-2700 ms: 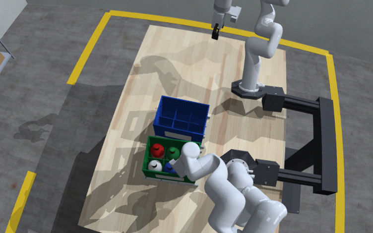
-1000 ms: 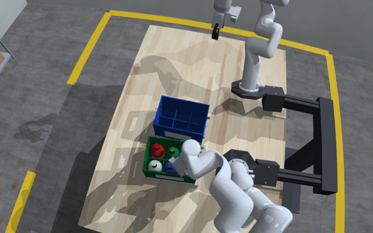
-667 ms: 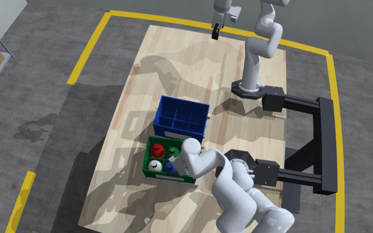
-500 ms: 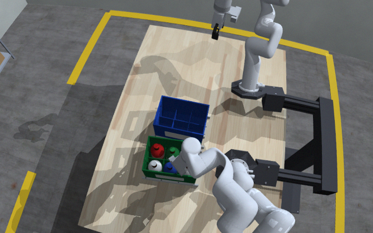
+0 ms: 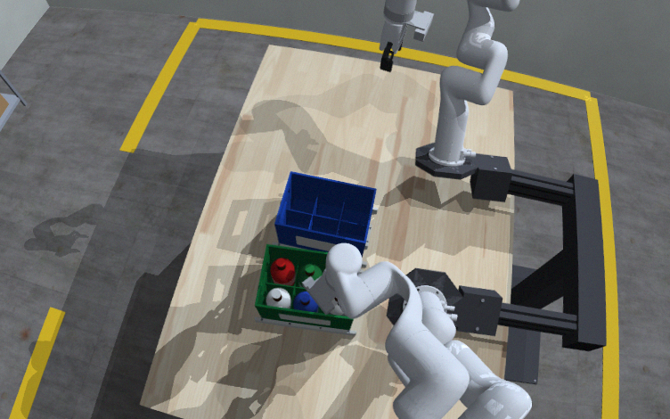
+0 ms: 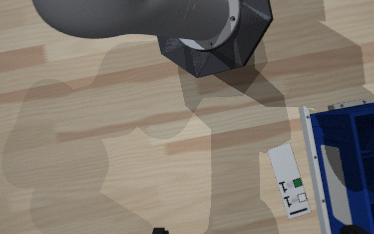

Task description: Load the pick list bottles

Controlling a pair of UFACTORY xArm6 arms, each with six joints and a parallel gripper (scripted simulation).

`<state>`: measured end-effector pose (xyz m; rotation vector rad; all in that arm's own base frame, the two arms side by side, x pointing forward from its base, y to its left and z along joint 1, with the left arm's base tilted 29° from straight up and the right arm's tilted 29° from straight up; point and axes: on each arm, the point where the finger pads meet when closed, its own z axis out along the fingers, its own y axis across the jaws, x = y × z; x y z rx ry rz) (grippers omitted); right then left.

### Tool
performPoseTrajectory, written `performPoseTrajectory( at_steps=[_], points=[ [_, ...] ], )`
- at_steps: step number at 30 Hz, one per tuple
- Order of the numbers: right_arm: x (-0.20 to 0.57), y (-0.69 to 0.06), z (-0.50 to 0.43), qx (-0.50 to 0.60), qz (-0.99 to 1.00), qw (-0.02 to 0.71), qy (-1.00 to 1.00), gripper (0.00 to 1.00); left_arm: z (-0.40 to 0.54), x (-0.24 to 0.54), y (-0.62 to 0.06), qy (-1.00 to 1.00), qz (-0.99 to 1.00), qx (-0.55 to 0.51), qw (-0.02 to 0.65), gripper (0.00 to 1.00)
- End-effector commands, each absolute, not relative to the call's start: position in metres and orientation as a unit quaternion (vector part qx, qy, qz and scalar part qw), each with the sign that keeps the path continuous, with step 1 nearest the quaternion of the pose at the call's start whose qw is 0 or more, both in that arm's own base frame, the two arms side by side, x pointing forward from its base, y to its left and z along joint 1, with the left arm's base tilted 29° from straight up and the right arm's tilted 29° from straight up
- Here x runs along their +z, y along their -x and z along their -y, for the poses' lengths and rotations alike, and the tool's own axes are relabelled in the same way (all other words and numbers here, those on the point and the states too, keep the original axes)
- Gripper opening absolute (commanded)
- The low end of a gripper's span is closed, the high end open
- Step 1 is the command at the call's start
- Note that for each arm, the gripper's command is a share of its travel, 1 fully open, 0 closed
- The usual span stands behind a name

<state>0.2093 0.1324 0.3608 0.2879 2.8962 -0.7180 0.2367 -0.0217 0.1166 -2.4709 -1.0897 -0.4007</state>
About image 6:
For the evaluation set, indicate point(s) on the white paper pick list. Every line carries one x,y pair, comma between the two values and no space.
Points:
289,181

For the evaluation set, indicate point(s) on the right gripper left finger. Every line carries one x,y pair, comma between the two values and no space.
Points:
160,231

